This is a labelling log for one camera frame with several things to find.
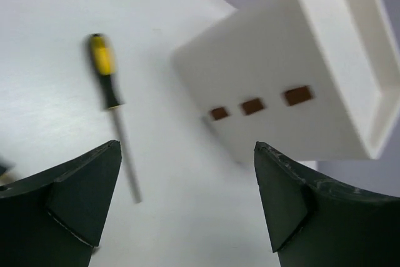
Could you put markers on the yellow handle screwdriver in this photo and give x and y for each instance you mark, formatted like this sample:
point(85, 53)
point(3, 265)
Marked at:
point(103, 64)

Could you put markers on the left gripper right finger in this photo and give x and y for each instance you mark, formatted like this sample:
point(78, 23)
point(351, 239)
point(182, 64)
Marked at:
point(315, 220)

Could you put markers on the white drawer cabinet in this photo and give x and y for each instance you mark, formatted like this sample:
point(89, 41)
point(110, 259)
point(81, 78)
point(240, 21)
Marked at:
point(316, 79)

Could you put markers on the grey metal file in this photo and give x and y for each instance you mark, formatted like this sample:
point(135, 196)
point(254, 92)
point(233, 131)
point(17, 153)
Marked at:
point(6, 174)

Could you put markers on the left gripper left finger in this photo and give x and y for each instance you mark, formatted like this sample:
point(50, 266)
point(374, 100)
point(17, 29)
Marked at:
point(56, 217)

